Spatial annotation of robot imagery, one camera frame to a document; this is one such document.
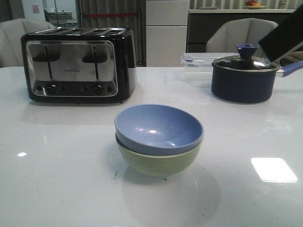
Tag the white cabinet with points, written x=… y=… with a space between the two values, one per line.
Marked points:
x=166 y=32

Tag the clear plastic food container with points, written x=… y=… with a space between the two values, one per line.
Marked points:
x=198 y=65

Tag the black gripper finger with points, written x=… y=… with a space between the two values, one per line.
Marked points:
x=285 y=38

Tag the green bowl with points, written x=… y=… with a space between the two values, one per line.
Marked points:
x=159 y=165

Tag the black and chrome toaster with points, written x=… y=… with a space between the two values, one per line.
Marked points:
x=80 y=65

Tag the olive cushion behind pot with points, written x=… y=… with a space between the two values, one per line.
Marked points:
x=291 y=58

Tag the grey armchair on right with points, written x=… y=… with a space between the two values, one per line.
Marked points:
x=241 y=31

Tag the blue bowl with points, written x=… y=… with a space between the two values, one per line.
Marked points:
x=158 y=130

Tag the fruit bowl on counter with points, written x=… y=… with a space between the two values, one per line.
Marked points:
x=252 y=4

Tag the glass lid with blue knob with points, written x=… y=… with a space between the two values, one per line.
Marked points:
x=246 y=60

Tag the grey armchair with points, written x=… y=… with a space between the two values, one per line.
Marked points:
x=241 y=31
x=10 y=39

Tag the dark blue saucepan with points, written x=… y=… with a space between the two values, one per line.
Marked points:
x=248 y=86

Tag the grey armchair on left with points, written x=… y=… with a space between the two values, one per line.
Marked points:
x=10 y=39

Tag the dark kitchen counter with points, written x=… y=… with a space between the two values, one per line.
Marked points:
x=203 y=23

